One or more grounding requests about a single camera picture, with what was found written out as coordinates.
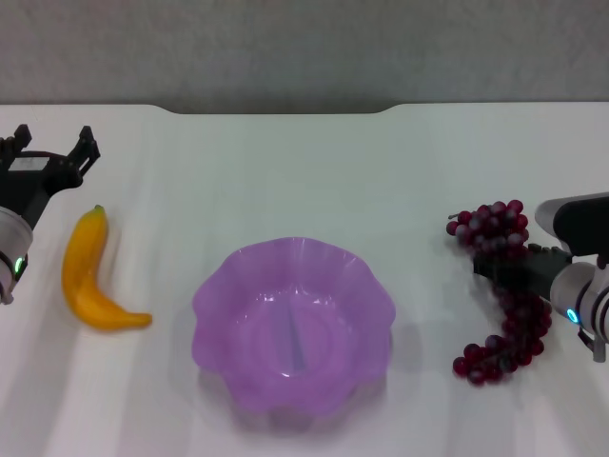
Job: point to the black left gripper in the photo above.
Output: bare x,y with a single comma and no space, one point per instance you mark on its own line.
24,183

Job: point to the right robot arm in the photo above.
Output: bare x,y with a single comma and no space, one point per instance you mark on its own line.
583,290

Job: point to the yellow banana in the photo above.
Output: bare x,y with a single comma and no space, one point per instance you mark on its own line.
81,266

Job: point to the purple wavy-edged plastic plate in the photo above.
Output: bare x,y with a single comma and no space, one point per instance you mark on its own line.
266,333

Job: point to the dark red grape bunch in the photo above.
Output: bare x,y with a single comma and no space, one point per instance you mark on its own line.
495,228

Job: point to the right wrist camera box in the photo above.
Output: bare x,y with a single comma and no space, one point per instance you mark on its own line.
580,224

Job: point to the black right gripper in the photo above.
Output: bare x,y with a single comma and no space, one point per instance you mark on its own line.
533,271

